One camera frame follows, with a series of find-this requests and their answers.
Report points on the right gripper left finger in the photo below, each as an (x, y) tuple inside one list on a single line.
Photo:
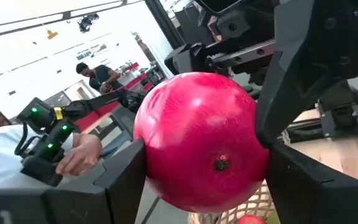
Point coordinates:
[(110, 193)]

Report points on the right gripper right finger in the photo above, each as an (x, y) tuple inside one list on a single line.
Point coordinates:
[(322, 202)]

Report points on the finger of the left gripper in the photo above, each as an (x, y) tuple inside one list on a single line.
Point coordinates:
[(188, 59), (309, 62)]

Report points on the red apple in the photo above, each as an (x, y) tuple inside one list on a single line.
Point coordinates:
[(197, 140), (250, 220)]

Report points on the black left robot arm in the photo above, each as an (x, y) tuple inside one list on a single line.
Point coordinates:
[(340, 99)]

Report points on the person's hand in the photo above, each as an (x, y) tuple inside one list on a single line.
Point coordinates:
[(79, 155)]

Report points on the black ceiling light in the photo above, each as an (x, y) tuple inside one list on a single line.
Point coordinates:
[(87, 21)]

